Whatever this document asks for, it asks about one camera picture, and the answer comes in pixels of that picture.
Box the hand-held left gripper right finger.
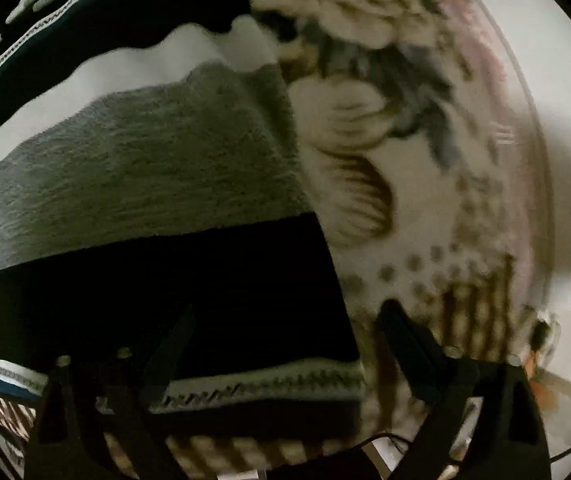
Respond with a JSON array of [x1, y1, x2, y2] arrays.
[[378, 299, 552, 480]]

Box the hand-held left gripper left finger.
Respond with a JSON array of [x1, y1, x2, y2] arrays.
[[23, 304, 197, 480]]

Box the black white grey striped garment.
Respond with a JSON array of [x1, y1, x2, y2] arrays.
[[0, 0, 367, 417]]

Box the floral printed blanket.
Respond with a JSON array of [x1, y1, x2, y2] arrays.
[[0, 0, 566, 480]]

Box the black cable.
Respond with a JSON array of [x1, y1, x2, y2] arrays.
[[353, 432, 419, 463]]

